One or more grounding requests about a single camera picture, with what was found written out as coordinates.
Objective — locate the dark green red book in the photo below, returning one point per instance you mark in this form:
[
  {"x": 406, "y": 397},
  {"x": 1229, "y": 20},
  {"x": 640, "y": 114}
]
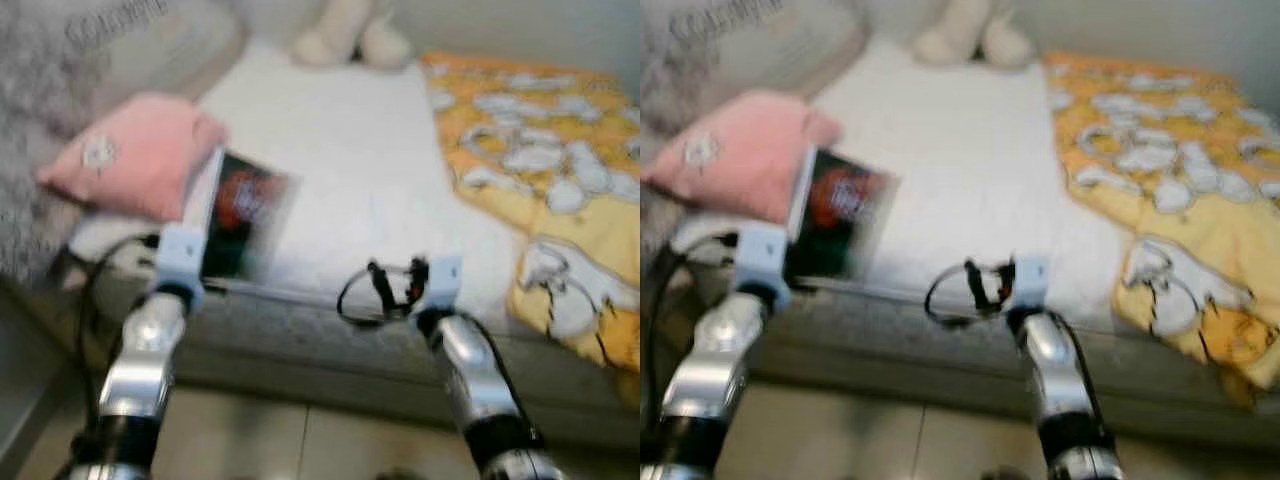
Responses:
[
  {"x": 250, "y": 210},
  {"x": 850, "y": 210}
]

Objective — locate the pink pillow with rabbit print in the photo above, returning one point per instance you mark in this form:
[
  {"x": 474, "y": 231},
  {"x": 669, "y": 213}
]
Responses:
[
  {"x": 740, "y": 150},
  {"x": 140, "y": 150}
]

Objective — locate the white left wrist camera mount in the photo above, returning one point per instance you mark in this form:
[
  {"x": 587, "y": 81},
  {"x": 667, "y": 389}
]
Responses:
[
  {"x": 178, "y": 255},
  {"x": 762, "y": 250}
]

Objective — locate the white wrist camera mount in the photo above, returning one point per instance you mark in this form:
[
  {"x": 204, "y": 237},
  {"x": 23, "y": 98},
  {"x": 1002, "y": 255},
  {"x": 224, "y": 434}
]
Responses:
[
  {"x": 1033, "y": 278},
  {"x": 445, "y": 280},
  {"x": 178, "y": 255},
  {"x": 762, "y": 250}
]

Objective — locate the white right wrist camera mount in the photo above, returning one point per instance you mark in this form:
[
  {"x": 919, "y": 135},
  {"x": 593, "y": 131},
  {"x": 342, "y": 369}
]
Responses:
[
  {"x": 445, "y": 280},
  {"x": 1033, "y": 278}
]

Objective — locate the beige plush toy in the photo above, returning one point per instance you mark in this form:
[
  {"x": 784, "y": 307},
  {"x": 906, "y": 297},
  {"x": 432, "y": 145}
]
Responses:
[
  {"x": 960, "y": 40},
  {"x": 340, "y": 40}
]

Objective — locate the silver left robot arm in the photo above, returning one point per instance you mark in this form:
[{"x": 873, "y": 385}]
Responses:
[
  {"x": 715, "y": 370},
  {"x": 140, "y": 370}
]

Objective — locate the white quilted mattress pad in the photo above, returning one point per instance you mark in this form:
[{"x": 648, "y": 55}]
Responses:
[
  {"x": 970, "y": 180},
  {"x": 360, "y": 180}
]

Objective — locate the grey floral printed cushion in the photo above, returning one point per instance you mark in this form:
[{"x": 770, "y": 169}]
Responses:
[
  {"x": 700, "y": 80},
  {"x": 60, "y": 120}
]

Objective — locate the yellow egg print blanket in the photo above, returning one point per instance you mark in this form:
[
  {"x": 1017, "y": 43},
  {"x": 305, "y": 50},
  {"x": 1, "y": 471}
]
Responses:
[
  {"x": 560, "y": 200},
  {"x": 1180, "y": 200}
]

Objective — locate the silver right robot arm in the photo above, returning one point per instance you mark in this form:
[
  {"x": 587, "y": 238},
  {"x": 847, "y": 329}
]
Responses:
[
  {"x": 480, "y": 380},
  {"x": 1060, "y": 390}
]

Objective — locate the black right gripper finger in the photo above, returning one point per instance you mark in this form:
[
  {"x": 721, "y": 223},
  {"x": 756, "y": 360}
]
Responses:
[
  {"x": 973, "y": 285},
  {"x": 380, "y": 285}
]

